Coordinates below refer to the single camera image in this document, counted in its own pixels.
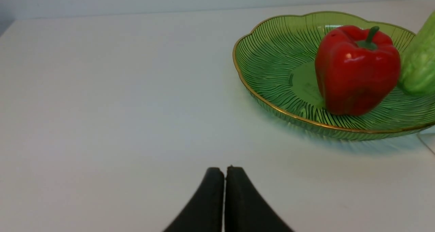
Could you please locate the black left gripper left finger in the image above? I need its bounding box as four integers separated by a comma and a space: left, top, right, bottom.
164, 167, 224, 232

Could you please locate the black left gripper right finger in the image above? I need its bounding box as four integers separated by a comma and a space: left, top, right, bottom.
224, 166, 293, 232

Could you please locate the green chayote vegetable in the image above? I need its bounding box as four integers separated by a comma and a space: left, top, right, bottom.
398, 12, 435, 96

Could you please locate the green glass plate gold rim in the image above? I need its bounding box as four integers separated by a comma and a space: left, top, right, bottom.
232, 11, 434, 141

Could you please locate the red bell pepper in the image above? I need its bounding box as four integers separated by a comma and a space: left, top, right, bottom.
314, 25, 401, 116

